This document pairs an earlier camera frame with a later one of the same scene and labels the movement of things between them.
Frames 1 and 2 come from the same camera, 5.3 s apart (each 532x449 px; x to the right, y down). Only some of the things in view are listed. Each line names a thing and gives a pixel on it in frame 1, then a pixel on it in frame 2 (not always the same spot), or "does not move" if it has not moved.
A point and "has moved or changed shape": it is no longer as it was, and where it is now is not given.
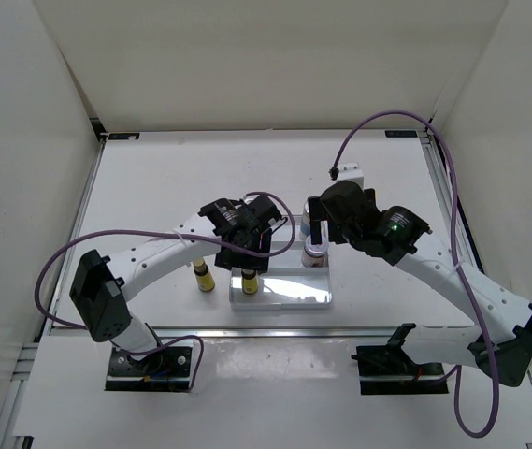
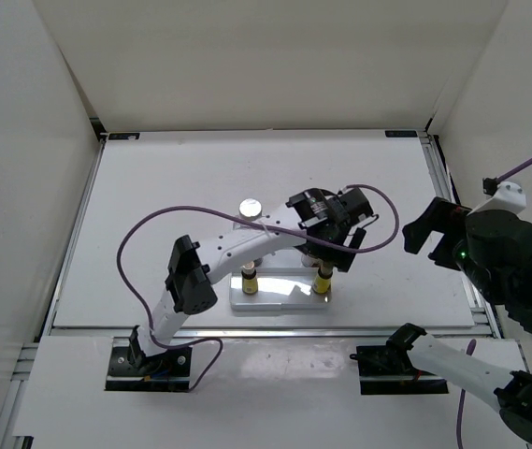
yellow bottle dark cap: [205, 280] has moved or changed shape
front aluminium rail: [66, 329] does not move
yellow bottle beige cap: [250, 281] does not move
